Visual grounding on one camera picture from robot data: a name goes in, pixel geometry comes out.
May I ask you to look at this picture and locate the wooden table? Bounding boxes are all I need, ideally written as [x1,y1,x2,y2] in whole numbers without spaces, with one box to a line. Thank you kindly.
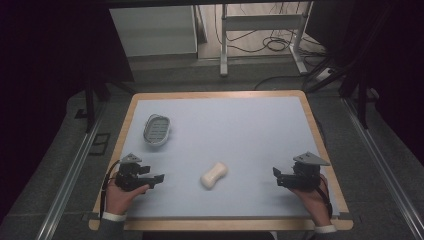
[87,89,355,232]

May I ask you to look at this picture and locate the white desk frame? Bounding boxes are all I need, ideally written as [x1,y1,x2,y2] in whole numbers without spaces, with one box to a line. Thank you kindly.
[219,1,315,78]

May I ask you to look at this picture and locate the white soap bar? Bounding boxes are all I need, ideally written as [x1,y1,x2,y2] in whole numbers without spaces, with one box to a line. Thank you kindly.
[200,161,229,191]

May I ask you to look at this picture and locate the black metal stand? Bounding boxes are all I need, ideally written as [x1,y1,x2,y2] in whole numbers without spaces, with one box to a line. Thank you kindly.
[339,66,381,130]
[74,78,113,134]

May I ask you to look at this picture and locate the person's left hand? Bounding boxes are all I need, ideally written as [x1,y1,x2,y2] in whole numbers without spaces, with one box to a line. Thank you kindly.
[105,181,151,216]

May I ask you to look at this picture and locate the grey oval soap dish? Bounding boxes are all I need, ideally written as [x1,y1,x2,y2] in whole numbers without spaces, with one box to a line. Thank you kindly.
[142,113,172,148]

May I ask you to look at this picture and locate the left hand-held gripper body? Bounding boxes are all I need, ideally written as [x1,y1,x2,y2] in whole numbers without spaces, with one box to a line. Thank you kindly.
[114,152,151,193]

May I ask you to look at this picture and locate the black floor cables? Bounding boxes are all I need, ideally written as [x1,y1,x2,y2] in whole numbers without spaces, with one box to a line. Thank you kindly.
[213,2,329,92]

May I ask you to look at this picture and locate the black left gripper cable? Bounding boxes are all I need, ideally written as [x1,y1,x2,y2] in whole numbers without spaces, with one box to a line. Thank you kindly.
[99,159,121,220]

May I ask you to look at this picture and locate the pale blue table mat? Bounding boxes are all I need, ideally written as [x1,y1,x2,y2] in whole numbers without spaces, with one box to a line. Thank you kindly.
[114,96,342,220]

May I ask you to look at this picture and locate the person's right hand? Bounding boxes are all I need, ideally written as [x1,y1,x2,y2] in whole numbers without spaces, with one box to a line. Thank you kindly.
[289,173,333,229]

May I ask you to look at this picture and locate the white cabinet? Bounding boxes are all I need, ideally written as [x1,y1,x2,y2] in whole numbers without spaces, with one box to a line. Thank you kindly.
[109,4,199,58]

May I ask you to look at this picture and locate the aluminium rail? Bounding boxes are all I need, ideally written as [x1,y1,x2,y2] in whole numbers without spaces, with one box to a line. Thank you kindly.
[342,97,424,240]
[34,103,108,240]

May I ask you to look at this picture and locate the white power strip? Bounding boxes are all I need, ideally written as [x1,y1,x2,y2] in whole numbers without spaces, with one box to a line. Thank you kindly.
[315,67,335,83]

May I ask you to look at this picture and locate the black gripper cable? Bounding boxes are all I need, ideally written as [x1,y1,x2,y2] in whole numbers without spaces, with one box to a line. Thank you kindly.
[99,159,121,220]
[315,175,334,220]

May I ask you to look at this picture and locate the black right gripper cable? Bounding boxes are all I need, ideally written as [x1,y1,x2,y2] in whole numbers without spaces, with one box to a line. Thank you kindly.
[315,175,334,220]

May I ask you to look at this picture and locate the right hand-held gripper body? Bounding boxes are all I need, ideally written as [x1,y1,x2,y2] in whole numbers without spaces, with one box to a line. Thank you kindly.
[292,151,331,191]

